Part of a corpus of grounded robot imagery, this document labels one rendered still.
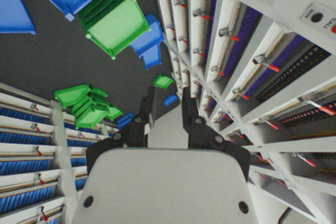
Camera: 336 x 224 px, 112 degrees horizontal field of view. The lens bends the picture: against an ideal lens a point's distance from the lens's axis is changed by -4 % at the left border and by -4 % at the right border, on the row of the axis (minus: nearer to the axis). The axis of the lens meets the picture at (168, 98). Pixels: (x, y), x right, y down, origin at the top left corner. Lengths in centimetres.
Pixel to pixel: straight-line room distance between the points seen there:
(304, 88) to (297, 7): 23
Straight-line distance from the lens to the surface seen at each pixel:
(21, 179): 117
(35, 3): 114
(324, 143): 66
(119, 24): 85
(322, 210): 111
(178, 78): 184
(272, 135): 100
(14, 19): 119
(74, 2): 61
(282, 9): 46
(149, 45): 129
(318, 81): 50
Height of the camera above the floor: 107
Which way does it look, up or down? 25 degrees down
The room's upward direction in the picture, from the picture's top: 146 degrees clockwise
